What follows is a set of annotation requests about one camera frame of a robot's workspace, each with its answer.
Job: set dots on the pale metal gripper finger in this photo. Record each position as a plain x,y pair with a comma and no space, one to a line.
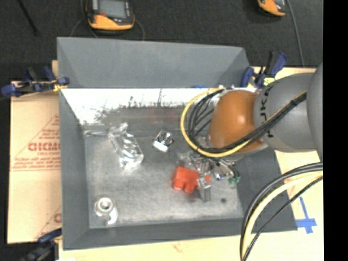
195,162
206,191

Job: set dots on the red plastic block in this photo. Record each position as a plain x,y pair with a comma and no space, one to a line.
185,179

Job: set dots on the small clear glass cup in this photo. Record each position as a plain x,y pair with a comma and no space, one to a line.
163,141

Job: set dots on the grey metal bin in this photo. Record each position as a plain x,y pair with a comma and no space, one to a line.
152,200

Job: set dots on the clear glass block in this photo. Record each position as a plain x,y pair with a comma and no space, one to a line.
126,147

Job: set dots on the brown cardboard board red print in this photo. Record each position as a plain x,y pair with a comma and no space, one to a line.
32,173

